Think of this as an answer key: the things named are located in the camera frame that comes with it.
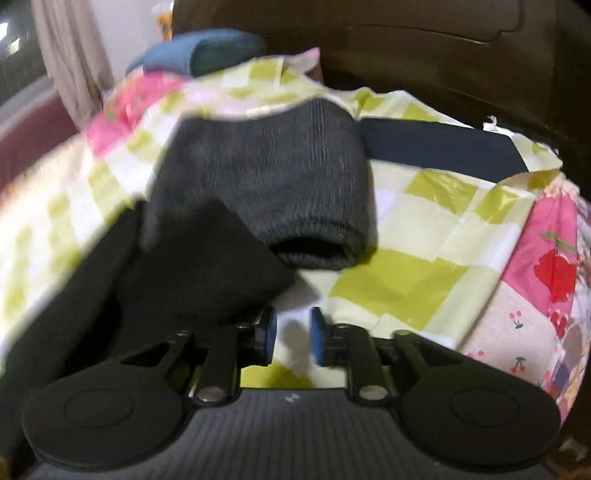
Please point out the dark red sofa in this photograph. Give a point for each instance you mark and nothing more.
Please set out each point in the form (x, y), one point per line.
(32, 138)

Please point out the green checked plastic sheet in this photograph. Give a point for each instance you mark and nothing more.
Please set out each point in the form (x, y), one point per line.
(415, 221)

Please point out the dark knit pants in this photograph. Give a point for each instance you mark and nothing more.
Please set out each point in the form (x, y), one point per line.
(277, 170)

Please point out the teal folded garment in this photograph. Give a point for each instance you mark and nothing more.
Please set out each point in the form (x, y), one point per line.
(198, 50)

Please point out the dark wooden headboard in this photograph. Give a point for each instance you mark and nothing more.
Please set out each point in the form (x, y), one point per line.
(415, 55)

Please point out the navy folded garment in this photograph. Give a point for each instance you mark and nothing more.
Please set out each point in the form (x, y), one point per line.
(443, 143)

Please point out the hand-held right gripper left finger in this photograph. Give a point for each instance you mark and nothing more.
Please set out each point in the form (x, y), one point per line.
(267, 336)

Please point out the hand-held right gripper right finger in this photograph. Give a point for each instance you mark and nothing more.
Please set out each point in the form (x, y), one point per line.
(317, 338)

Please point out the beige curtain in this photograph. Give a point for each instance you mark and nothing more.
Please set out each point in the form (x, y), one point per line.
(74, 55)

